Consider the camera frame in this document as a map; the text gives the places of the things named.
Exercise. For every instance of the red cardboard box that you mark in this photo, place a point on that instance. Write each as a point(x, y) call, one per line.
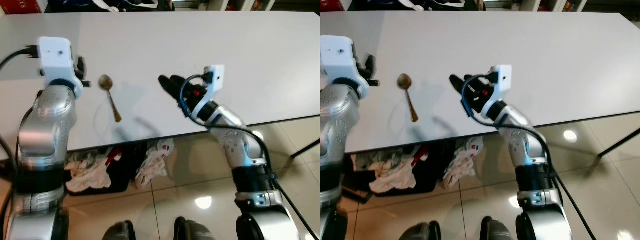
point(20, 5)
point(331, 4)

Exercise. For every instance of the black floor bin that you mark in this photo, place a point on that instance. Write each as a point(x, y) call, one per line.
point(125, 175)
point(430, 175)

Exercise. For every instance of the black table leg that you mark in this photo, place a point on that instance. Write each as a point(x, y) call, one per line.
point(305, 148)
point(620, 142)

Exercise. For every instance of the bronze metal spoon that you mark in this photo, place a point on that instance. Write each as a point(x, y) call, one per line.
point(404, 81)
point(106, 82)

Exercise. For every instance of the white printed plastic bag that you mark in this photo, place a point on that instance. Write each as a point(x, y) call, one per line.
point(155, 162)
point(462, 160)

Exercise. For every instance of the dark chair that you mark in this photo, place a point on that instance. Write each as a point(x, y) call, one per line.
point(425, 4)
point(110, 4)

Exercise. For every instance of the red item in bin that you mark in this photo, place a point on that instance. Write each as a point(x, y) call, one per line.
point(114, 153)
point(421, 154)

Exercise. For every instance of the crumpled white cloth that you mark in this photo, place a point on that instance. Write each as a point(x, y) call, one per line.
point(387, 175)
point(87, 175)

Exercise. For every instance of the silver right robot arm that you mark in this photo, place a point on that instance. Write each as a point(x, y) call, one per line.
point(245, 155)
point(532, 155)

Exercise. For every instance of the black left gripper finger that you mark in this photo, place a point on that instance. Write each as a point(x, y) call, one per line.
point(80, 63)
point(370, 60)

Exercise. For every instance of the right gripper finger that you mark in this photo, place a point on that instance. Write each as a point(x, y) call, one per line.
point(177, 80)
point(469, 79)
point(457, 84)
point(167, 86)

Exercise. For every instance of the white shelf unit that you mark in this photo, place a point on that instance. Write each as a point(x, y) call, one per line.
point(240, 4)
point(555, 4)

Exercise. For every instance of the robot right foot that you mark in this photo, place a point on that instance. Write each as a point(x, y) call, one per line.
point(192, 231)
point(497, 230)

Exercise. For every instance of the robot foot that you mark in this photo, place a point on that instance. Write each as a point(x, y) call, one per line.
point(420, 232)
point(192, 231)
point(497, 230)
point(120, 231)

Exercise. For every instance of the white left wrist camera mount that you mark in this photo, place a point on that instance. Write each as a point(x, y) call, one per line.
point(56, 55)
point(336, 57)

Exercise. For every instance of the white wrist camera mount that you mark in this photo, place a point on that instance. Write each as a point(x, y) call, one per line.
point(501, 82)
point(336, 57)
point(56, 55)
point(214, 82)

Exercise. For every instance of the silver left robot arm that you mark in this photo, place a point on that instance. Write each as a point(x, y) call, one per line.
point(337, 120)
point(47, 125)

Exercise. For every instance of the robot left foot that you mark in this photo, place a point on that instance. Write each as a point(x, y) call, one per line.
point(420, 232)
point(120, 231)

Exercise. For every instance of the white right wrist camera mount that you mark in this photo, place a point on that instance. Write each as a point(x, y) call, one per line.
point(214, 82)
point(501, 82)

